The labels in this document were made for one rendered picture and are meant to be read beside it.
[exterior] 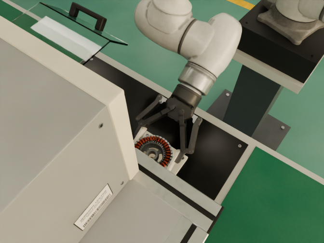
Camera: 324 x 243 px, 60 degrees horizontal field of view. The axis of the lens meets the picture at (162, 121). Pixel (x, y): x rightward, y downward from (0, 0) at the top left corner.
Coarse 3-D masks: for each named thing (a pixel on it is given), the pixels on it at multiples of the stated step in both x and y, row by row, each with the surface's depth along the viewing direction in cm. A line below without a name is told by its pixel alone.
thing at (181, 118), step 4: (180, 112) 73; (180, 116) 73; (180, 120) 73; (180, 124) 73; (184, 124) 73; (180, 128) 73; (184, 128) 73; (180, 132) 73; (184, 132) 73; (180, 136) 73; (184, 136) 73; (180, 140) 73; (184, 140) 73; (180, 144) 73; (184, 144) 73; (180, 148) 73; (184, 148) 72
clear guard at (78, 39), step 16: (32, 16) 70; (48, 16) 70; (64, 16) 70; (32, 32) 67; (48, 32) 67; (64, 32) 67; (80, 32) 67; (96, 32) 67; (64, 48) 64; (80, 48) 64; (96, 48) 64
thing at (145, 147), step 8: (144, 136) 77; (152, 136) 77; (160, 136) 77; (136, 144) 76; (144, 144) 76; (152, 144) 77; (160, 144) 76; (168, 144) 76; (152, 152) 77; (160, 152) 77; (168, 152) 75; (168, 160) 73
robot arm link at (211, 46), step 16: (224, 16) 70; (192, 32) 70; (208, 32) 69; (224, 32) 69; (240, 32) 71; (192, 48) 71; (208, 48) 69; (224, 48) 69; (208, 64) 70; (224, 64) 71
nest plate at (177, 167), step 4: (148, 132) 85; (152, 148) 82; (156, 148) 82; (172, 148) 82; (144, 152) 81; (152, 156) 81; (160, 156) 81; (184, 156) 81; (160, 160) 80; (184, 160) 80; (176, 164) 80; (180, 164) 80; (172, 168) 79; (176, 168) 79; (180, 168) 80; (172, 172) 78; (176, 172) 78
